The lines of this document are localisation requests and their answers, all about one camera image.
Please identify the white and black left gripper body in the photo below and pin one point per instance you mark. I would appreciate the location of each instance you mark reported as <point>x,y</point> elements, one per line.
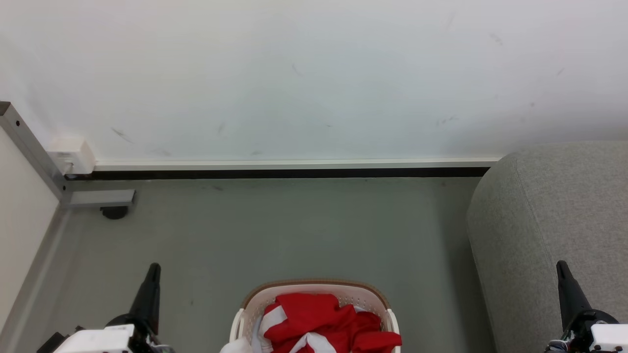
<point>98,339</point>

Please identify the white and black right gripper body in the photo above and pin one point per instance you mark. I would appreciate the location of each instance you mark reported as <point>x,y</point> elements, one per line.
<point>601,336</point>

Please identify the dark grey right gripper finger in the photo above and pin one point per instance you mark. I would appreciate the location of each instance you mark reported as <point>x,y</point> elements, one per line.
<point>569,294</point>

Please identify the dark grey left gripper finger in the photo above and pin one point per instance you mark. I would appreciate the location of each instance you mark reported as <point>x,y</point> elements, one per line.
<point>147,296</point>

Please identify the red and white garment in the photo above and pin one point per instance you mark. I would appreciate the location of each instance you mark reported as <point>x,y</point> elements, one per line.
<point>319,321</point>

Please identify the grey fabric sofa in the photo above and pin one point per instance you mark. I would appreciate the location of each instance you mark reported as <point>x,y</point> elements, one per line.
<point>549,235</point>

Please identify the black round caster foot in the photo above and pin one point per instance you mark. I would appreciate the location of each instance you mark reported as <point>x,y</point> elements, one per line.
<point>114,212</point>

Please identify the white plastic laundry basket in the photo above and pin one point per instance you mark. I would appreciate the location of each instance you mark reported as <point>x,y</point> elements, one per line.
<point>314,289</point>

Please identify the white and black baseboard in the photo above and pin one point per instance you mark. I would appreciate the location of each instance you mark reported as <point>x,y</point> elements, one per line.
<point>294,167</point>

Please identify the white wall socket box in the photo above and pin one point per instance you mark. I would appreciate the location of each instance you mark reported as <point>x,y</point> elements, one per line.
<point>73,154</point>

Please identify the grey metal frame post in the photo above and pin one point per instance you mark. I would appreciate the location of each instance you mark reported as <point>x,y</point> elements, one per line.
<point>34,152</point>

